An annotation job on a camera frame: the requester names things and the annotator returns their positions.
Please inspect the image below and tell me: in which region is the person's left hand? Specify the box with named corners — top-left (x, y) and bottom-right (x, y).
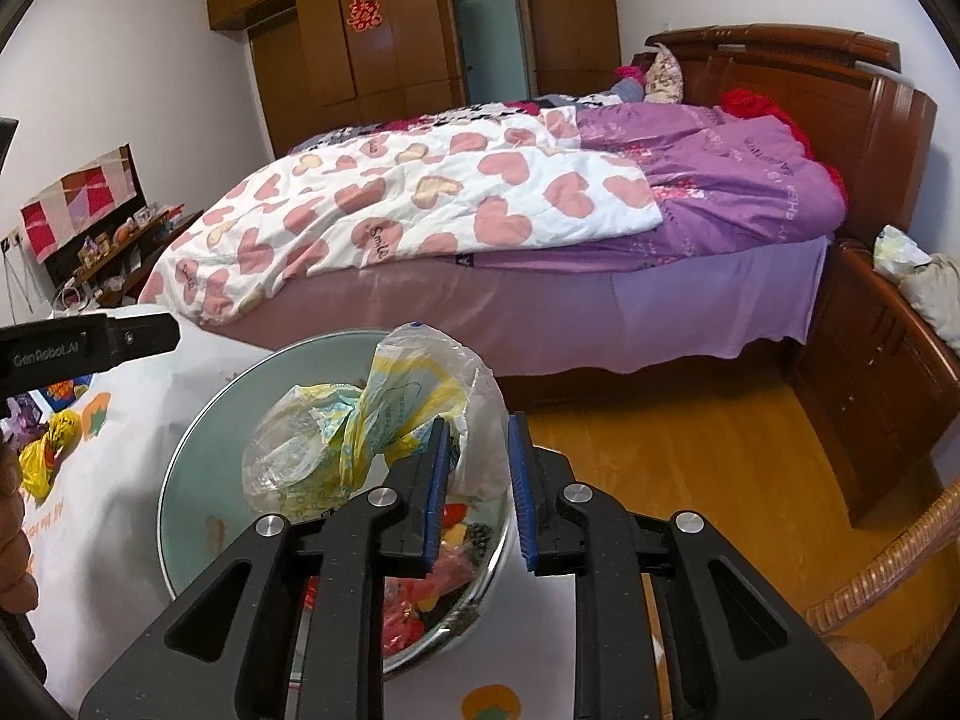
top-left (0, 435), bottom-right (40, 617)

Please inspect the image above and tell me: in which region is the pink bed sheet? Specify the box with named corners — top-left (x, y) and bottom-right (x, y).
top-left (199, 236), bottom-right (833, 380)

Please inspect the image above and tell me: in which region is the purple quilt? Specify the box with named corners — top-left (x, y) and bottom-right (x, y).
top-left (457, 101), bottom-right (848, 271)

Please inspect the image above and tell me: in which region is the white purple carton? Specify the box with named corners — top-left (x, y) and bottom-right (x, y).
top-left (4, 397), bottom-right (47, 451)

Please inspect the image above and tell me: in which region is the black scrubber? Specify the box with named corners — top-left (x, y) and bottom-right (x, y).
top-left (461, 521), bottom-right (500, 563)

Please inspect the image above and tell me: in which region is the red patchwork covered television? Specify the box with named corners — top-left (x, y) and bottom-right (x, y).
top-left (20, 144), bottom-right (143, 263)

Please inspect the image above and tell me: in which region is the wooden bed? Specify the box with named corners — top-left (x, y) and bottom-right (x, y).
top-left (630, 24), bottom-right (940, 530)

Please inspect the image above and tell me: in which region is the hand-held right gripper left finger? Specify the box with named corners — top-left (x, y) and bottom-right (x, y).
top-left (75, 416), bottom-right (455, 720)

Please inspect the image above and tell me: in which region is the red fluffy blanket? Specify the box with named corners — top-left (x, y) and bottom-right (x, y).
top-left (720, 88), bottom-right (848, 203)

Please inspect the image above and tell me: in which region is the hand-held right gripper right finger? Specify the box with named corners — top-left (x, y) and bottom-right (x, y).
top-left (506, 411), bottom-right (875, 720)

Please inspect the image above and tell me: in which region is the grey pink clothing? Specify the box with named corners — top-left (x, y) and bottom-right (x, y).
top-left (611, 66), bottom-right (650, 104)

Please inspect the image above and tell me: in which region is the floral pillow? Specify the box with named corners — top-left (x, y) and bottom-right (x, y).
top-left (645, 43), bottom-right (685, 104)

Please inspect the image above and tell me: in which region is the wooden nightstand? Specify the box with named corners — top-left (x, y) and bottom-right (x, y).
top-left (787, 236), bottom-right (960, 530)

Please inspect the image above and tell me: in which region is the yellow printed plastic bag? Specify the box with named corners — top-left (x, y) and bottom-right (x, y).
top-left (337, 322), bottom-right (512, 503)

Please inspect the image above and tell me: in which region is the teal round bin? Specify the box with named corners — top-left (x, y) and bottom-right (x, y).
top-left (157, 326), bottom-right (518, 683)

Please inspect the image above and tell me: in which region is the white printed bag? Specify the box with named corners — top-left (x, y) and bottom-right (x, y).
top-left (872, 225), bottom-right (935, 286)

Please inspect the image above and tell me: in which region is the wicker chair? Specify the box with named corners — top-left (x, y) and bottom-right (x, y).
top-left (806, 476), bottom-right (960, 720)

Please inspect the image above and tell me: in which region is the black white patterned blanket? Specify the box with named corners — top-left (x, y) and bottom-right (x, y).
top-left (289, 94), bottom-right (646, 155)

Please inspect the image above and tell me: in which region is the wooden cabinet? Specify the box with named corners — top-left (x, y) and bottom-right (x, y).
top-left (49, 206), bottom-right (207, 308)

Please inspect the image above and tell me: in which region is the heart print quilt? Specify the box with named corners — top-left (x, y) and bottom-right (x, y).
top-left (139, 109), bottom-right (665, 327)

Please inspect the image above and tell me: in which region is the wooden wardrobe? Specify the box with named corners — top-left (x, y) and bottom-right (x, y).
top-left (206, 0), bottom-right (623, 155)

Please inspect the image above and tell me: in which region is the beige cloth bundle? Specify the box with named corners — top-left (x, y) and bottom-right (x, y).
top-left (898, 253), bottom-right (960, 353)

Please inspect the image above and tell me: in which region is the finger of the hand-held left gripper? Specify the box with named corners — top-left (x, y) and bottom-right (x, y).
top-left (105, 312), bottom-right (183, 371)

